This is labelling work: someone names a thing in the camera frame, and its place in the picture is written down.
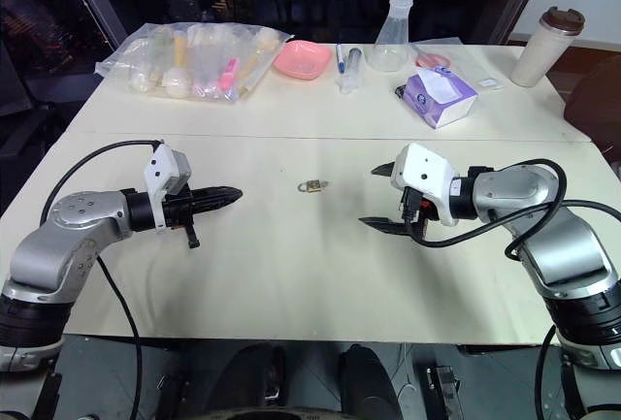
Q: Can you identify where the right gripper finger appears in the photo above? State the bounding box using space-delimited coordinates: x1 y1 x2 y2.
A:
358 215 414 241
370 159 398 180

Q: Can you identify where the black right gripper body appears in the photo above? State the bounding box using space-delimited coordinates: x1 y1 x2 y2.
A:
398 185 441 242

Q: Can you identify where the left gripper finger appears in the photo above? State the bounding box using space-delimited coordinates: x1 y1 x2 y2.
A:
192 198 242 213
192 185 244 202

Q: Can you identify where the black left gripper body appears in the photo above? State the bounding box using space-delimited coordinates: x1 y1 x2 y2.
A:
162 189 202 250

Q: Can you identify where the purple white tissue box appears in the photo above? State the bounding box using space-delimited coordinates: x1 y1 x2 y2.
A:
402 64 479 131

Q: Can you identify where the pink marker pen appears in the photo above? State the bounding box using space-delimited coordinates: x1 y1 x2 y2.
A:
218 56 242 92

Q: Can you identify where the pink petri dish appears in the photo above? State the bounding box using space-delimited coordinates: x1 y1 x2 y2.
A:
413 50 453 71

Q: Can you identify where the clear conical flask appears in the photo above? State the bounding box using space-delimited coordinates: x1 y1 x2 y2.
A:
364 0 419 74

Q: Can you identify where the white foam sponge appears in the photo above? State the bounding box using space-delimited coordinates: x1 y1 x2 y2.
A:
127 66 160 95

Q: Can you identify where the pink plastic bowl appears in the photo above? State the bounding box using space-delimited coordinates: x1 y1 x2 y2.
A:
272 40 334 83

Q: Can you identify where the cream bottle brush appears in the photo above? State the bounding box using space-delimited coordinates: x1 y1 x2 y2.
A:
236 28 278 97

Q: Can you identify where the clear plastic zip bag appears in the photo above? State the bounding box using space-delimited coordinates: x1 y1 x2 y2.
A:
93 21 296 102

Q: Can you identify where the dark rounded shape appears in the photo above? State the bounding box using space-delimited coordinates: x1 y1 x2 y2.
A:
226 341 288 412
336 343 390 412

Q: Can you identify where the cream tumbler brown lid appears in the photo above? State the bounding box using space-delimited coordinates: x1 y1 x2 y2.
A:
509 6 585 87

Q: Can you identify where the brown chair back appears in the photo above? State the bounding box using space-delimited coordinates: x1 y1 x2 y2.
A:
562 54 621 150

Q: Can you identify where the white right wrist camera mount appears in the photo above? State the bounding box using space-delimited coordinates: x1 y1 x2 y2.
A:
391 143 463 227

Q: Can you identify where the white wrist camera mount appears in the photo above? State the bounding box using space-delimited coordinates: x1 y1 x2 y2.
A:
391 143 463 227
143 144 193 237

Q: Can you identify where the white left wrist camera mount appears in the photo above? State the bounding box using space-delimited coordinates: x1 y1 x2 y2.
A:
143 144 193 237

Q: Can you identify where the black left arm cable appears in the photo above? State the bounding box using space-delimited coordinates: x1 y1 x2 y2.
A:
39 139 164 392

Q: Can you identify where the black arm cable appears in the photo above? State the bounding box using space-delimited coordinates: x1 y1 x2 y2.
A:
411 158 621 264
39 139 164 392

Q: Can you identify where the white sponge brush yellow handle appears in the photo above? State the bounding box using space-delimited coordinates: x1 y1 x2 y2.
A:
160 32 191 99

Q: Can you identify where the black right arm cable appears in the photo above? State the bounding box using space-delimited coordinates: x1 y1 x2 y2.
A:
411 158 621 264

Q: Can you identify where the black metal bracket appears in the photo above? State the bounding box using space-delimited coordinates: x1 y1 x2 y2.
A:
425 365 461 420

